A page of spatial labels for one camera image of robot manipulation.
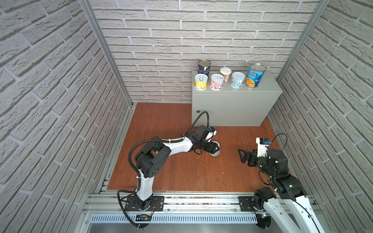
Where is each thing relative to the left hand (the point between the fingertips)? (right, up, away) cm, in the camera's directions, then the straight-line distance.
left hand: (215, 145), depth 89 cm
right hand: (+14, +1, -15) cm, 20 cm away
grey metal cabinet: (+11, +24, 0) cm, 27 cm away
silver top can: (+1, -4, -3) cm, 5 cm away
